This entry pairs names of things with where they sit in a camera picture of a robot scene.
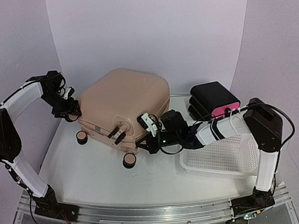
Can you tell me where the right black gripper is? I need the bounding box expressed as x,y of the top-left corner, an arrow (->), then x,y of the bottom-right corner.
136,130 -> 181,155

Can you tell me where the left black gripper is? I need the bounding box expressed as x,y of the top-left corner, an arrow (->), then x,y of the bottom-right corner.
41,88 -> 83,120

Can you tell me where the pink hard-shell suitcase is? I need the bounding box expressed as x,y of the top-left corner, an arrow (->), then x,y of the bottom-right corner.
76,68 -> 170,169

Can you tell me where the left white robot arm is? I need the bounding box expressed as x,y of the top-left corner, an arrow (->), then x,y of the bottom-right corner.
0,70 -> 82,218

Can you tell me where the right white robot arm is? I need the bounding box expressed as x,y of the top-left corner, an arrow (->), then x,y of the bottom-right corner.
135,98 -> 283,210

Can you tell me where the white perforated plastic basket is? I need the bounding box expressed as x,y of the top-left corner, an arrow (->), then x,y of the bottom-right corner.
179,134 -> 259,179

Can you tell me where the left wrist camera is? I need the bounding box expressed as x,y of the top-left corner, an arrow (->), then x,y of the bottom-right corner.
62,86 -> 74,100

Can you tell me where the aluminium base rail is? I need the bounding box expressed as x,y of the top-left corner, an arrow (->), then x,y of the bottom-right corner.
17,185 -> 291,224

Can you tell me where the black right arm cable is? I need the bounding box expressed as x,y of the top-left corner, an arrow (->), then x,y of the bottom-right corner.
250,100 -> 296,150

